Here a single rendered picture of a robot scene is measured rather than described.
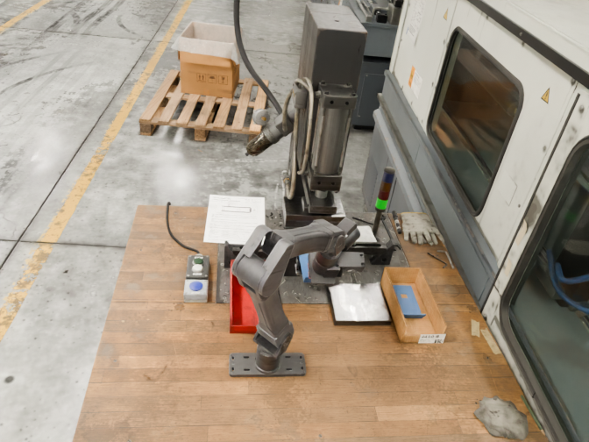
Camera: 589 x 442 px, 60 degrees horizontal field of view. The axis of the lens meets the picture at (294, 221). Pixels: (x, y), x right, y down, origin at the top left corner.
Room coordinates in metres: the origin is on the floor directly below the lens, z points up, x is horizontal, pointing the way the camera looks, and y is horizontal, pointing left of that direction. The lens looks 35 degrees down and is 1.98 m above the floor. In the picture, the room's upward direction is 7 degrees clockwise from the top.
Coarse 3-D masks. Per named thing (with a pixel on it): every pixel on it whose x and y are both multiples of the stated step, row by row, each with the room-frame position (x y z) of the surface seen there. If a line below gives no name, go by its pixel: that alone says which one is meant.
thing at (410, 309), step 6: (396, 288) 1.22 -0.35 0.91; (402, 288) 1.23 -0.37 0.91; (408, 288) 1.23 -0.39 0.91; (396, 294) 1.20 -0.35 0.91; (402, 294) 1.20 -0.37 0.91; (408, 294) 1.20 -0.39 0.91; (414, 294) 1.21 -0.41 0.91; (402, 300) 1.17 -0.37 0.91; (408, 300) 1.17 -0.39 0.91; (414, 300) 1.18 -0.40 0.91; (402, 306) 1.14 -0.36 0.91; (408, 306) 1.15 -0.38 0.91; (414, 306) 1.15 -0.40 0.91; (402, 312) 1.12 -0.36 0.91; (408, 312) 1.12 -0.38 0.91; (414, 312) 1.12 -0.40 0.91; (420, 312) 1.13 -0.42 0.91
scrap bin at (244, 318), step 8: (232, 280) 1.17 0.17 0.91; (232, 288) 1.13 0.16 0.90; (240, 288) 1.14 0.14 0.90; (232, 296) 1.09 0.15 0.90; (240, 296) 1.10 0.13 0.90; (248, 296) 1.10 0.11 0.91; (232, 304) 1.06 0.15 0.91; (240, 304) 1.07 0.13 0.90; (248, 304) 1.07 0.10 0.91; (232, 312) 1.03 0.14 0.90; (240, 312) 1.03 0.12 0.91; (248, 312) 1.04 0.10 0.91; (256, 312) 1.04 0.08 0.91; (232, 320) 1.00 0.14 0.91; (240, 320) 1.00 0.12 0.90; (248, 320) 1.01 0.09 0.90; (256, 320) 1.01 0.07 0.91; (232, 328) 0.96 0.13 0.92; (240, 328) 0.96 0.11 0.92; (248, 328) 0.96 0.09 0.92
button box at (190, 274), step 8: (168, 208) 1.50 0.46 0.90; (168, 224) 1.41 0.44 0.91; (176, 240) 1.32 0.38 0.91; (192, 248) 1.29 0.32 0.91; (192, 256) 1.22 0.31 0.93; (200, 256) 1.23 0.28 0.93; (208, 256) 1.23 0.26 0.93; (192, 264) 1.19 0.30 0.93; (208, 264) 1.20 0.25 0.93; (192, 272) 1.15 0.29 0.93; (200, 272) 1.15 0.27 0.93; (208, 272) 1.16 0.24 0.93; (208, 280) 1.14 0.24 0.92
